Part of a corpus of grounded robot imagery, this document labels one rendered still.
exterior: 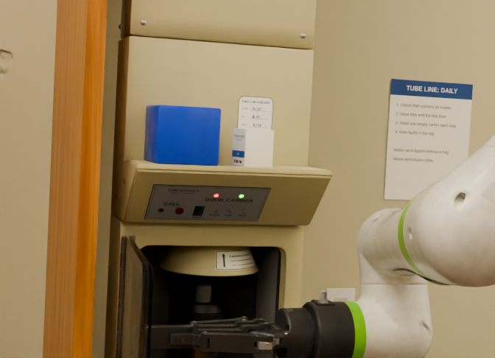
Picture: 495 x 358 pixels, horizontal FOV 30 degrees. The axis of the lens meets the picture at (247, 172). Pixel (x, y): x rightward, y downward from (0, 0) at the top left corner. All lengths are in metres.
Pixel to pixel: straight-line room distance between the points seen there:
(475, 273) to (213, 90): 0.72
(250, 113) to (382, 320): 0.43
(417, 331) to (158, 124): 0.49
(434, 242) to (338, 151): 1.16
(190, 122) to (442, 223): 0.59
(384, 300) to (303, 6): 0.54
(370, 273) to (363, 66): 0.83
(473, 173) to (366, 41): 1.19
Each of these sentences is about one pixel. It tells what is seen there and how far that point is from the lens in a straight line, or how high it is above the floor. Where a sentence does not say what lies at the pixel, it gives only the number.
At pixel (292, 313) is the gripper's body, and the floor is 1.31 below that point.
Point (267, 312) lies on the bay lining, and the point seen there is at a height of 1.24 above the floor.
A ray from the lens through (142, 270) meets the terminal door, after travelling 1.21.
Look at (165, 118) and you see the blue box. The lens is 1.41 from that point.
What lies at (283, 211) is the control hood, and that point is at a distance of 1.54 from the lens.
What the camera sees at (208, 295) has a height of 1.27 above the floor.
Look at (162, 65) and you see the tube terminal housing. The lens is 1.52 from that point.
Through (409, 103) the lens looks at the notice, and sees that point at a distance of 2.16.
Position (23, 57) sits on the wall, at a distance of 1.93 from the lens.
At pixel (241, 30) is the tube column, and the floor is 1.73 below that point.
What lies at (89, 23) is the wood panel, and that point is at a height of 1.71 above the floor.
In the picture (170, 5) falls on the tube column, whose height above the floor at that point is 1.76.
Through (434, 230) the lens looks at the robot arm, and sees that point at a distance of 0.94.
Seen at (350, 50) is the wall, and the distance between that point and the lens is 2.10.
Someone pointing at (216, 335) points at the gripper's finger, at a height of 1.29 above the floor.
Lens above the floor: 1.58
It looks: 3 degrees down
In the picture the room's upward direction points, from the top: 3 degrees clockwise
